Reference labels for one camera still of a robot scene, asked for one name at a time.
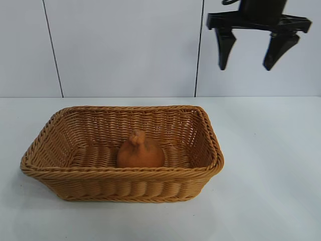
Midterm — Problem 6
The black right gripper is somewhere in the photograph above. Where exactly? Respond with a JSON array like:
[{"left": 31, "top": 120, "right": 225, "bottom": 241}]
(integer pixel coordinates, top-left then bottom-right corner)
[{"left": 206, "top": 0, "right": 313, "bottom": 72}]

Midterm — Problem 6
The orange fruit with knob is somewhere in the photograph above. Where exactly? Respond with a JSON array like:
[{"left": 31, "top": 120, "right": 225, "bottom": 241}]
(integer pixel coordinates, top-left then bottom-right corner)
[{"left": 116, "top": 130, "right": 166, "bottom": 169}]

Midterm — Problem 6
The woven wicker basket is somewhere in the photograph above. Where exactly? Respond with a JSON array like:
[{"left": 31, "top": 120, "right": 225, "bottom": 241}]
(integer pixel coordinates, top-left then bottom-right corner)
[{"left": 20, "top": 105, "right": 225, "bottom": 203}]

